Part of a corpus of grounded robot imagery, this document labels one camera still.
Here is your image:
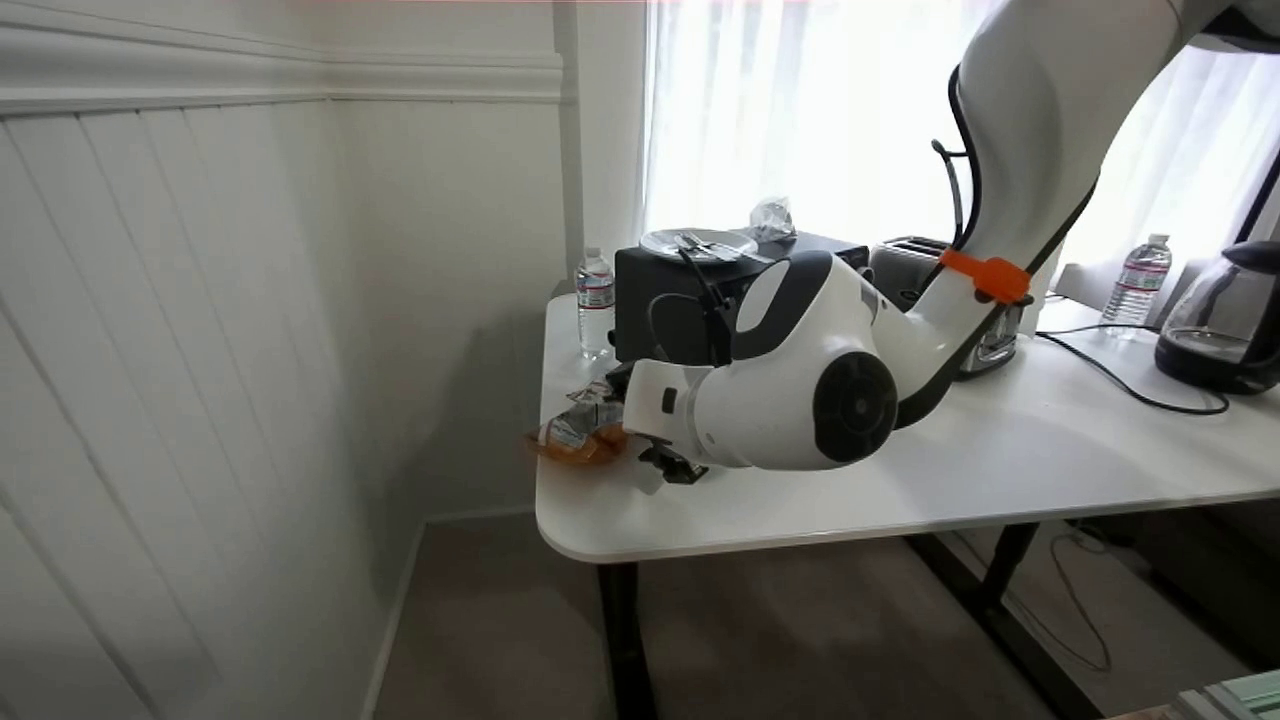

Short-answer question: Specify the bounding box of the black power cable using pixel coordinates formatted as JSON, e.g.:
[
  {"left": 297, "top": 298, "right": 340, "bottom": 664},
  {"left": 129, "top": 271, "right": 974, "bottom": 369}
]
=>
[{"left": 1038, "top": 320, "right": 1234, "bottom": 421}]

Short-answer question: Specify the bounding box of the orange cable clip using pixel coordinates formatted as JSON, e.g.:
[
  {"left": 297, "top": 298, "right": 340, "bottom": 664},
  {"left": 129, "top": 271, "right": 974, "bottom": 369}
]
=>
[{"left": 936, "top": 243, "right": 1038, "bottom": 311}]

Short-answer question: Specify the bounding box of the clear plastic water bottle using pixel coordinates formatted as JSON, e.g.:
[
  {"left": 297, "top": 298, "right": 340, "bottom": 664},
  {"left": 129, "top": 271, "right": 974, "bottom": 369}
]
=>
[
  {"left": 1113, "top": 233, "right": 1181, "bottom": 333},
  {"left": 573, "top": 243, "right": 620, "bottom": 369}
]

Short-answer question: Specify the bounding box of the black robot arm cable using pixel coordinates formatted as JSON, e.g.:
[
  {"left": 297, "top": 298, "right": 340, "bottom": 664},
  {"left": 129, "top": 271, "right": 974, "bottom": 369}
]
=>
[{"left": 929, "top": 65, "right": 984, "bottom": 256}]

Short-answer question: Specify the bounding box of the black lamp stand pole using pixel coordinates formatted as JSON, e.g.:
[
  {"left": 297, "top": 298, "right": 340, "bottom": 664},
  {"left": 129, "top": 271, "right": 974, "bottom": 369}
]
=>
[{"left": 1234, "top": 137, "right": 1280, "bottom": 250}]

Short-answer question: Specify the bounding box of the black toaster oven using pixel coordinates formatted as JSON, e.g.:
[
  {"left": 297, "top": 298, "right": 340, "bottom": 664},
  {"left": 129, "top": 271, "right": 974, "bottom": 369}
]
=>
[{"left": 612, "top": 229, "right": 874, "bottom": 373}]

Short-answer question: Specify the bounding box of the silver two-slot toaster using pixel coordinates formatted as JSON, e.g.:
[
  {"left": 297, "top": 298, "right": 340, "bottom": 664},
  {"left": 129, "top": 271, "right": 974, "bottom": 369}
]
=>
[{"left": 866, "top": 233, "right": 1027, "bottom": 380}]

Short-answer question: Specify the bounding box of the crumpled clear plastic wrap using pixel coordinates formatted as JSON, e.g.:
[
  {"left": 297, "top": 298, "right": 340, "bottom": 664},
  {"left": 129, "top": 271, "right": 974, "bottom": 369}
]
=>
[{"left": 744, "top": 194, "right": 804, "bottom": 256}]

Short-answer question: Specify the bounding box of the pale green box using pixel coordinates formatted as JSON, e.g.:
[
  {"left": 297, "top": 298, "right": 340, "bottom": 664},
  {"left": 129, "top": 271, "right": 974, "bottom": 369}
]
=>
[{"left": 1100, "top": 664, "right": 1280, "bottom": 720}]

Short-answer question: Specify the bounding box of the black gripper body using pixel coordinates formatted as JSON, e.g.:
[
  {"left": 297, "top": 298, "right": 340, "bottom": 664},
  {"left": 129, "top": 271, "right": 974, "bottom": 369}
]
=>
[{"left": 600, "top": 360, "right": 642, "bottom": 414}]

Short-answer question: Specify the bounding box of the black electric glass kettle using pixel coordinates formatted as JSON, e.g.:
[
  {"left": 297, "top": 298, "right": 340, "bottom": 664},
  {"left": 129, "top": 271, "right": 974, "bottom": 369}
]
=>
[{"left": 1152, "top": 236, "right": 1280, "bottom": 401}]

